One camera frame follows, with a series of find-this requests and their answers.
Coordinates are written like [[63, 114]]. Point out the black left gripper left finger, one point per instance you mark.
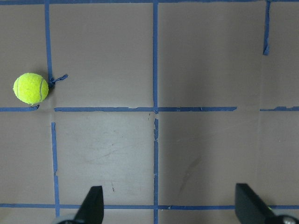
[[91, 210]]

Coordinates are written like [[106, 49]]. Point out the yellow tennis ball near tape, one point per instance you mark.
[[31, 88]]

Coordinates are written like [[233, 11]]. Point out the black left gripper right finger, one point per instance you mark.
[[250, 208]]

